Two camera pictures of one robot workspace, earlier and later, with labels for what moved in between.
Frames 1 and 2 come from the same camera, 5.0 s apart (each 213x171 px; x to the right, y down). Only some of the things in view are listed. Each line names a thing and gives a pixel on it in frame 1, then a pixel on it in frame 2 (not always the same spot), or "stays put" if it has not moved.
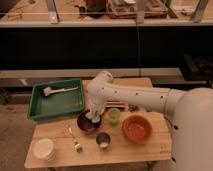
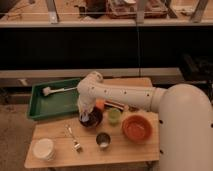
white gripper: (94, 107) → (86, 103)
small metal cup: (103, 140) stays put
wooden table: (122, 134) stays put
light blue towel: (94, 118) → (84, 117)
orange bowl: (137, 129) stays put
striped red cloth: (116, 104) stays put
